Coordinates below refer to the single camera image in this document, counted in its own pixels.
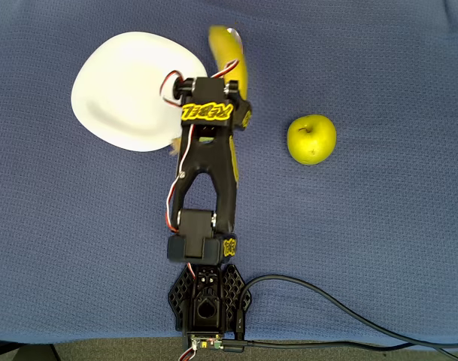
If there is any yellow banana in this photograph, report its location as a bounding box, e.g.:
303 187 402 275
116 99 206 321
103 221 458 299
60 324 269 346
170 25 249 157

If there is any white rounded plate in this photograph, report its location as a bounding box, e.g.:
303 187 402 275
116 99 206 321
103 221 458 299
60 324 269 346
70 31 209 153

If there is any green apple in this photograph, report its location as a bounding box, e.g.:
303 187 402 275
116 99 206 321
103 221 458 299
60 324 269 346
287 114 338 165

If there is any blue textured table cloth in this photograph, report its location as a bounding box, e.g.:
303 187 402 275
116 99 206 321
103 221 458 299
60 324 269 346
0 0 458 347

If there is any small controller circuit board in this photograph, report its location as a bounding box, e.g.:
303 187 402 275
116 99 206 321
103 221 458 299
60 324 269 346
189 335 224 353

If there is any red white gripper servo wire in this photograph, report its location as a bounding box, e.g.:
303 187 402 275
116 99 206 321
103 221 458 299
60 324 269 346
209 59 240 80

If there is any metal spoon with grey handle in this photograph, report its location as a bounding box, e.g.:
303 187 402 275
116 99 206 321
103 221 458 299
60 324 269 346
228 27 245 52

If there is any red white wrist servo wire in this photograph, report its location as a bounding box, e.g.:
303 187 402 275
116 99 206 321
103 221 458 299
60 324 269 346
159 69 185 108

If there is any red white forearm servo wire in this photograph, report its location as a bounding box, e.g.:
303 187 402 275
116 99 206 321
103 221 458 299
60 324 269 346
165 123 198 232

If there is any thick black cable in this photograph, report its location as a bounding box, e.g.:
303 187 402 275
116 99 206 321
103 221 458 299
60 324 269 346
234 274 458 349

